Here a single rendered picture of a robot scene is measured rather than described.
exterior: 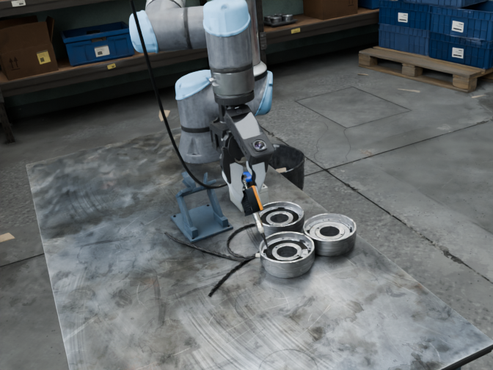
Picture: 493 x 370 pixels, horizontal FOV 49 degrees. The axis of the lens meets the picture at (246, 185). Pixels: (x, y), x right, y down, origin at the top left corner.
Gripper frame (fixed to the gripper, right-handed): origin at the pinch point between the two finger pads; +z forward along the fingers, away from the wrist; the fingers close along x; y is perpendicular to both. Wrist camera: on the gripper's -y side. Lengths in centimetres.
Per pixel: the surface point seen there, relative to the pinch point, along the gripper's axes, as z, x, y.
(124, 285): 13.4, 25.8, 5.1
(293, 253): 12.1, -5.4, -6.0
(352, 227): 10.3, -18.8, -7.2
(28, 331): 94, 51, 110
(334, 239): 9.2, -12.3, -10.3
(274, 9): 41, -226, 387
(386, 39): 70, -297, 307
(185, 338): 13.3, 21.0, -15.1
